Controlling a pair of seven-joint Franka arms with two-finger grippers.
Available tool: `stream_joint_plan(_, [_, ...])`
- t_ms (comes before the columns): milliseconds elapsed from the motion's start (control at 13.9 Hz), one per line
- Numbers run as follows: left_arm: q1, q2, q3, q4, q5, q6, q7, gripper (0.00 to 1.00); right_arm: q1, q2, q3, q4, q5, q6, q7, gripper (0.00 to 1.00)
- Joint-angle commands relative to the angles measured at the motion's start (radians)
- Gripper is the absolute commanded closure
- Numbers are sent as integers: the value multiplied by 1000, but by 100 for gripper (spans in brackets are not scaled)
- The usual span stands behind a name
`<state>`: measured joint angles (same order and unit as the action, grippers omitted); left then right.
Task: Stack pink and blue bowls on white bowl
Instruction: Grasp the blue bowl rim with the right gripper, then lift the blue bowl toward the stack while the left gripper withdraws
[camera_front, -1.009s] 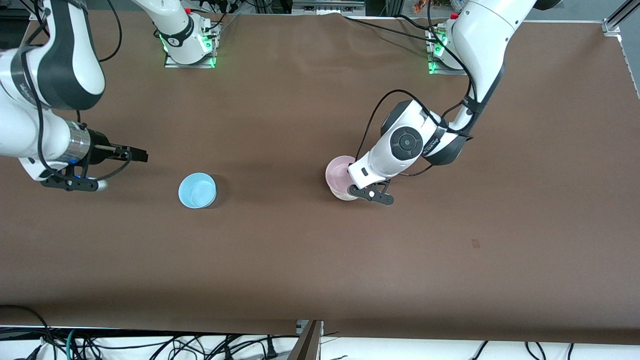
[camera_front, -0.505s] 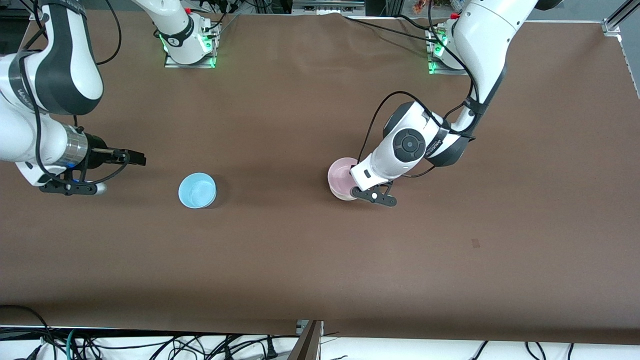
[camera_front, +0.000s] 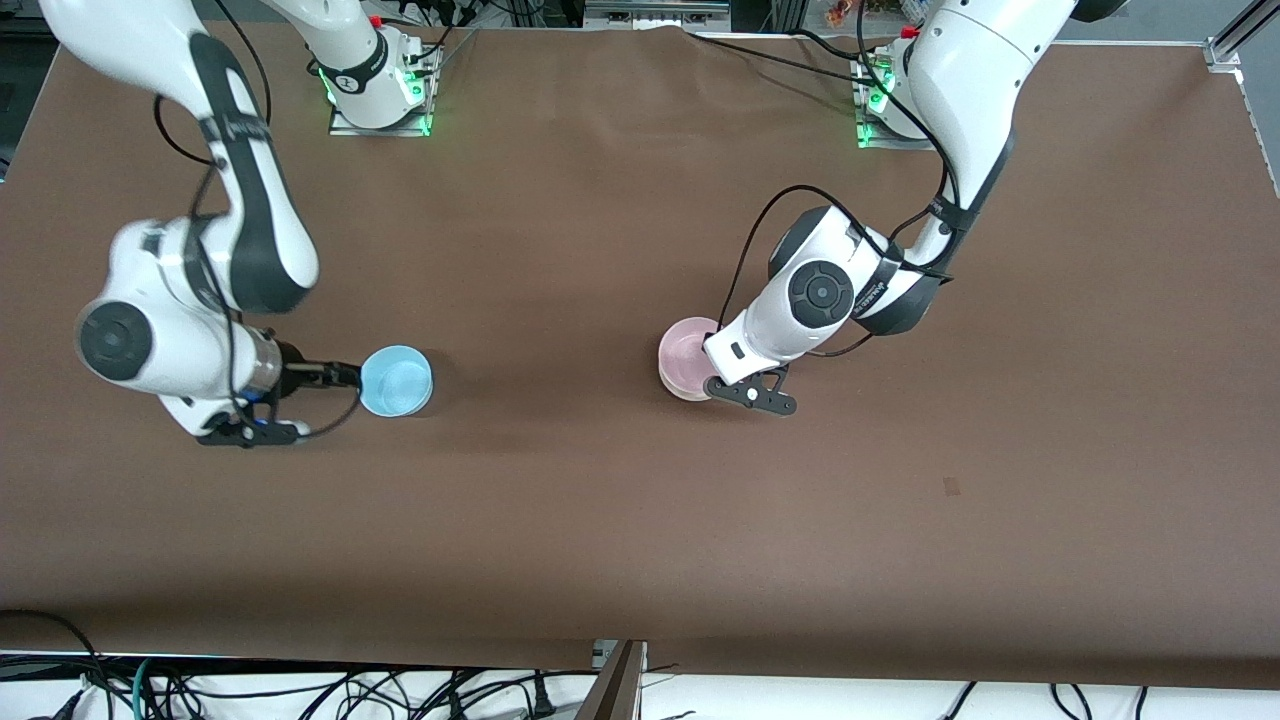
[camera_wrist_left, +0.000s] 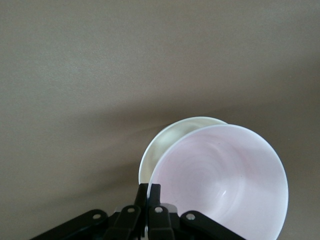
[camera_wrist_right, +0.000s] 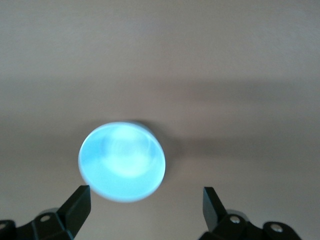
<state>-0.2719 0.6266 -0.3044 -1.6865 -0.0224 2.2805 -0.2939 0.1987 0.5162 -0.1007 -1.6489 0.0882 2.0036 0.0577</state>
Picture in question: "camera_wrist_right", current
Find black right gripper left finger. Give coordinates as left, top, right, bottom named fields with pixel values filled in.
left=0, top=184, right=91, bottom=240

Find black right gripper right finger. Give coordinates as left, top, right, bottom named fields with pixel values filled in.
left=199, top=186, right=304, bottom=240

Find light blue plastic bowl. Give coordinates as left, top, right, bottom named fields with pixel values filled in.
left=77, top=120, right=167, bottom=203

